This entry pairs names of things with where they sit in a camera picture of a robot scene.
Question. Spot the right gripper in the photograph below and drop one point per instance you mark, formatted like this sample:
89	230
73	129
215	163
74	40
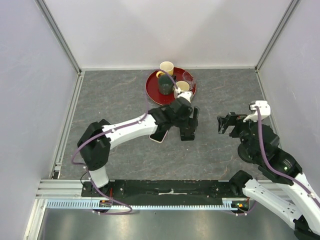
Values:
232	119

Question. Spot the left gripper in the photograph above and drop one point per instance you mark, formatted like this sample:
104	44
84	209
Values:
185	124

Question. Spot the black phone stand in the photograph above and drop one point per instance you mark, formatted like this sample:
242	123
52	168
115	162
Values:
187	133

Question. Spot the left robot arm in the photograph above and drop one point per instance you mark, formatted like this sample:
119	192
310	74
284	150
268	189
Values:
101	137

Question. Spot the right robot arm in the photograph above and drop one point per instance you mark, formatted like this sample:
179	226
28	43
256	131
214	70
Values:
259	145

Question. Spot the cream faceted cup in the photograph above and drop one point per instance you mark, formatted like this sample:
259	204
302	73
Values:
181	86

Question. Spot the pink case smartphone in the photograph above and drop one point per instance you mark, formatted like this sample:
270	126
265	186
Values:
158	137

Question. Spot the dark green mug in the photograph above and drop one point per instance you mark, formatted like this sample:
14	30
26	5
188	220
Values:
165	85

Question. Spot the black round suction base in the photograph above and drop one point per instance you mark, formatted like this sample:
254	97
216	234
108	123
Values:
247	153

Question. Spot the clear drinking glass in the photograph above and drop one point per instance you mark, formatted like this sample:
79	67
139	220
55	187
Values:
187	77

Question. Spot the red round tray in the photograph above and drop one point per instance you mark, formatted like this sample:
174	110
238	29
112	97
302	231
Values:
152	89

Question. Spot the yellow mug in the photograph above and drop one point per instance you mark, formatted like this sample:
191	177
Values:
166	66

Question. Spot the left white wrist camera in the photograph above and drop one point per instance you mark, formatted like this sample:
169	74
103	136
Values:
187	95

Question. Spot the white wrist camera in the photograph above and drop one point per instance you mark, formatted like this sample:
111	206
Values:
260	109
187	95

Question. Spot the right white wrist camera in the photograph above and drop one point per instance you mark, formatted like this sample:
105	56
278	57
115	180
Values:
260	109

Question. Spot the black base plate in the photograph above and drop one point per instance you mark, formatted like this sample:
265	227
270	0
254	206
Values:
137	192

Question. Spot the right aluminium frame post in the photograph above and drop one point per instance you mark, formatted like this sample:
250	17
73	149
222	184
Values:
277	33

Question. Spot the aluminium frame post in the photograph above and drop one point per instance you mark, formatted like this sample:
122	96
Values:
277	33
42	5

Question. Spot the grey slotted cable duct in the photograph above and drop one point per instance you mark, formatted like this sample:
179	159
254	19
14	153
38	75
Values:
90	204

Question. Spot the left aluminium frame post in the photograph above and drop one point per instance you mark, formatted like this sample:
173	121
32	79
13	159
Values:
42	5

